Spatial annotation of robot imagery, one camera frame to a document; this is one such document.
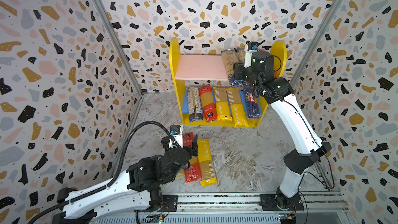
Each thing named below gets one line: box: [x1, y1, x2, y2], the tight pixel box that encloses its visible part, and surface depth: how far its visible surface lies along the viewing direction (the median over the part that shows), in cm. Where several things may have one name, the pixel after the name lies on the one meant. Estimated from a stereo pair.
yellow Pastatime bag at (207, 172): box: [197, 137, 218, 187], surface depth 85 cm
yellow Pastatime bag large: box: [212, 86, 233, 121], surface depth 95 cm
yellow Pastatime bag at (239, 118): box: [226, 87, 249, 129], surface depth 93 cm
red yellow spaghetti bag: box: [199, 84, 218, 123], surface depth 95 cm
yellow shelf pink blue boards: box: [169, 37, 288, 128], surface depth 92 cm
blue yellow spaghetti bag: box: [220, 49, 247, 89], surface depth 76 cm
